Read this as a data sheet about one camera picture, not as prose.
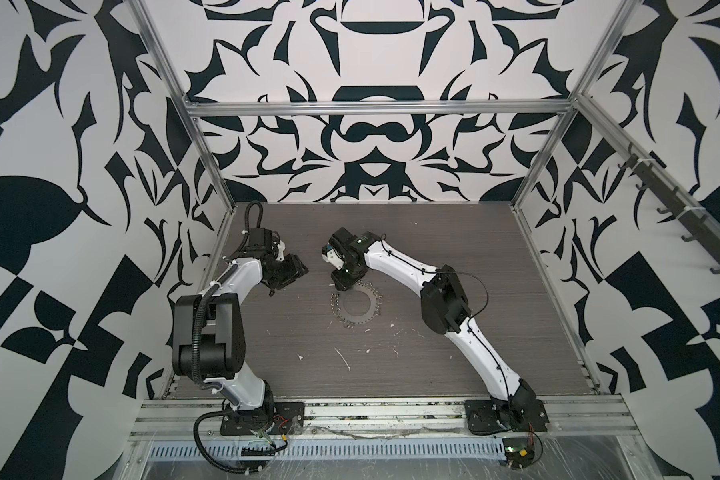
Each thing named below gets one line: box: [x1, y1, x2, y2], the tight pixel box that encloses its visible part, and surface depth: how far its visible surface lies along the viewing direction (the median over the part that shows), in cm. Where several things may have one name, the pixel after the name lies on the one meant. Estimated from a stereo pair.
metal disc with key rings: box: [330, 282, 383, 329], surface depth 94 cm
